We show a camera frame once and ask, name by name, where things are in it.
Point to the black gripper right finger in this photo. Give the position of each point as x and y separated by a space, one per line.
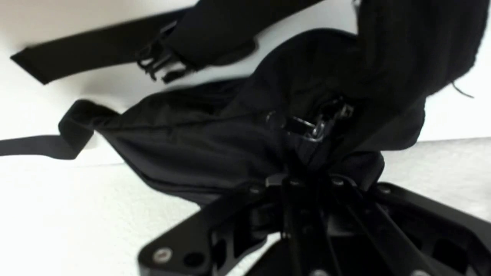
388 231

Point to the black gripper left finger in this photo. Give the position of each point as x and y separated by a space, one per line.
239 231

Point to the black fabric bag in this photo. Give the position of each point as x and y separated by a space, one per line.
204 139

